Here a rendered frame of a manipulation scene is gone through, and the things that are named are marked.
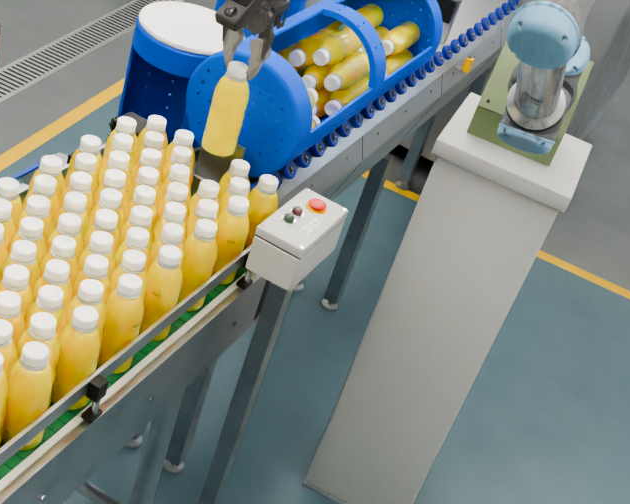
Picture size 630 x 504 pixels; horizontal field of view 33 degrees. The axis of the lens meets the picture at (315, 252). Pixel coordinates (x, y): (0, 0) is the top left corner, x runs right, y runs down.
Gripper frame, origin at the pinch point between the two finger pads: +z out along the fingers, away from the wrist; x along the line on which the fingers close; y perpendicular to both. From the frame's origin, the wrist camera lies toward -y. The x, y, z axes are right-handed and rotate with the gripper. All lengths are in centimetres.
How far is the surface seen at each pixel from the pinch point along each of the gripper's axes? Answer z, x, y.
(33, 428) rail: 32, -14, -69
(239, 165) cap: 21.9, -3.2, 4.9
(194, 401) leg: 102, -1, 22
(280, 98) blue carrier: 12.7, -1.3, 21.0
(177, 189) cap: 21.8, 0.1, -12.8
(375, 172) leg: 74, 1, 120
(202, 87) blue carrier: 18.8, 16.9, 20.9
